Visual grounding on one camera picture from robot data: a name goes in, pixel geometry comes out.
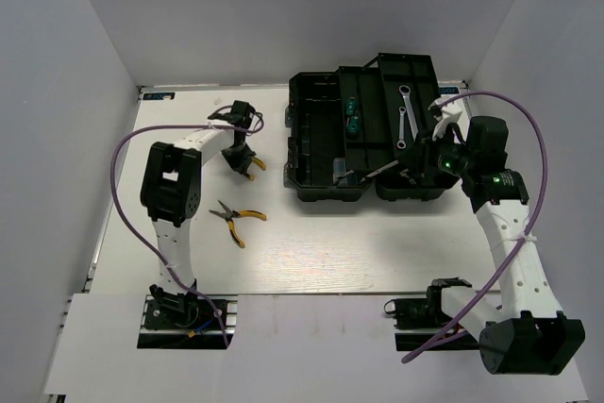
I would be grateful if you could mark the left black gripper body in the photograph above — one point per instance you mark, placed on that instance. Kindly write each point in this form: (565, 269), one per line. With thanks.
(238, 155)

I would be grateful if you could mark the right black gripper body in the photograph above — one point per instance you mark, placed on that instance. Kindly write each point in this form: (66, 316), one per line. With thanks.
(433, 156)

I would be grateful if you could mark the small silver combination wrench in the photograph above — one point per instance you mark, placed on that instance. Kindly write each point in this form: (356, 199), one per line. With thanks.
(401, 136)

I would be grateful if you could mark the large silver ratchet wrench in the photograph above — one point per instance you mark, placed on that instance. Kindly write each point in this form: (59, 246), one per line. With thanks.
(405, 91)

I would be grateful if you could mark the black plastic toolbox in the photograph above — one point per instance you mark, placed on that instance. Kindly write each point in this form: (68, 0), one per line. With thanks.
(316, 118)

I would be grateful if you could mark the green stubby screwdriver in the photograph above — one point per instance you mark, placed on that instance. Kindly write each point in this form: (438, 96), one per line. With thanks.
(353, 126)
(351, 106)

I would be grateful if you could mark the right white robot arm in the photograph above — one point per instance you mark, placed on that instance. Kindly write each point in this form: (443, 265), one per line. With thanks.
(518, 322)

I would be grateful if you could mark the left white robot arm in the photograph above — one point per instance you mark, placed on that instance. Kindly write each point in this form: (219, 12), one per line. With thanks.
(172, 185)

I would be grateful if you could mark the yellow long-nose pliers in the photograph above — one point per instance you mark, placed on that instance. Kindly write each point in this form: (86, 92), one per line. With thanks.
(229, 216)

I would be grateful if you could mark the blue label sticker right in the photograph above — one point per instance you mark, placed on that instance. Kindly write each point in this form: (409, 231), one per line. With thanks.
(449, 90)

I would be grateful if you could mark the blue label sticker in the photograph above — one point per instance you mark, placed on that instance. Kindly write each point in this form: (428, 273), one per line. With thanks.
(158, 96)
(449, 90)

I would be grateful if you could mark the clear plastic parts box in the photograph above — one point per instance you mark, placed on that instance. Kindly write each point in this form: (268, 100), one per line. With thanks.
(339, 170)

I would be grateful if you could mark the blue label sticker left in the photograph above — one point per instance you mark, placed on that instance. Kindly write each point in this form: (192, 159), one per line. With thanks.
(158, 96)

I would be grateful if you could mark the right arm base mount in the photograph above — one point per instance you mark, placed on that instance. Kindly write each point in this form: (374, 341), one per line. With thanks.
(413, 325)

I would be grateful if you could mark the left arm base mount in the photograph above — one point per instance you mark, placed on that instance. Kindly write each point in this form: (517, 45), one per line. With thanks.
(190, 326)

